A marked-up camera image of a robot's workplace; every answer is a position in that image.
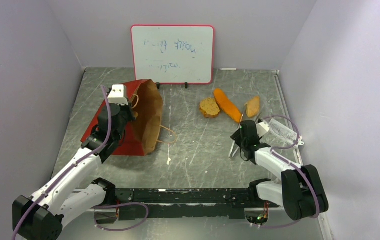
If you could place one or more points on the red paper bag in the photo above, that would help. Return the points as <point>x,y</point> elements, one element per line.
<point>142,134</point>

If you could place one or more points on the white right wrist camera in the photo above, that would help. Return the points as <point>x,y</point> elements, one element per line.
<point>262,128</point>

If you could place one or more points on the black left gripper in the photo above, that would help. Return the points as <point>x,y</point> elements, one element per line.
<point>127,109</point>

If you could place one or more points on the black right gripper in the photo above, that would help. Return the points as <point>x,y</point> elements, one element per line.
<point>236,137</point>

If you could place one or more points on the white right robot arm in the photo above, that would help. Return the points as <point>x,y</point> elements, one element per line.
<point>300,191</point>

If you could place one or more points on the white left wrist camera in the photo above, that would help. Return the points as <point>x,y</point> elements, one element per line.
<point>118,95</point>

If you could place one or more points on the orange fake bread piece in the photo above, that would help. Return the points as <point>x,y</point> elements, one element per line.
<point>209,108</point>

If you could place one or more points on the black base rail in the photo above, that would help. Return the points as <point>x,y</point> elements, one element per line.
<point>137,203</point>

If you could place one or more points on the white printed card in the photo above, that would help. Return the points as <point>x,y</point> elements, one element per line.
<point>285,134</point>

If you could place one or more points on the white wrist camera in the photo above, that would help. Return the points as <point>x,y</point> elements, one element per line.
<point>118,95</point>
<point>262,128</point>

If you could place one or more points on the orange fake bread slice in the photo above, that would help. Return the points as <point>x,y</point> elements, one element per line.
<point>252,107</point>

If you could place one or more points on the pink framed whiteboard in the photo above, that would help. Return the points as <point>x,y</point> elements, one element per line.
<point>173,53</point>

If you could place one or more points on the orange fake baguette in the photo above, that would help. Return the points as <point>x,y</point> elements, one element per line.
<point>226,105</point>

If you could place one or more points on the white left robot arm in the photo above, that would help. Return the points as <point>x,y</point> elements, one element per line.
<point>44,214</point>

